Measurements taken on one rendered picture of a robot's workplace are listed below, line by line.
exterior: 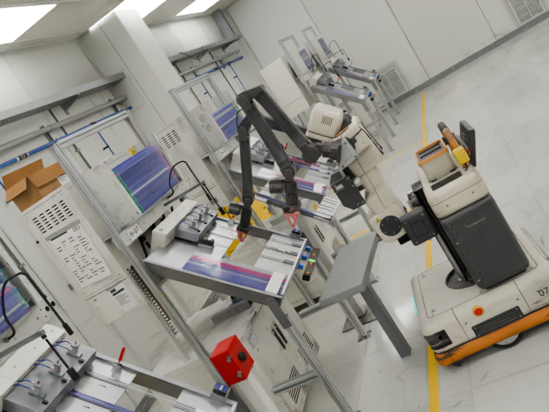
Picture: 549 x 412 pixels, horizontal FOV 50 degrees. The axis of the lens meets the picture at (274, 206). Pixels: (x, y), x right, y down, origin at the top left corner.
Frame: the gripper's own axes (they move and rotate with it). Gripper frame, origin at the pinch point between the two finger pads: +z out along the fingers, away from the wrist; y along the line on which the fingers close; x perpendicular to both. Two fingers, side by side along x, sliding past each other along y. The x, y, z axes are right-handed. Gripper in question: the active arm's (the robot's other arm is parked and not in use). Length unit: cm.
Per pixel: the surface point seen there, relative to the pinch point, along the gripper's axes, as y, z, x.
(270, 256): 8.9, 0.6, 18.5
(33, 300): 124, -19, -47
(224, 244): 8.7, 0.6, -7.6
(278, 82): -451, 3, -81
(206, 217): -5.0, -5.4, -23.5
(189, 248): 22.8, 0.5, -22.2
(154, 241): 30.0, -2.0, -39.2
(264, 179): -96, -1, -11
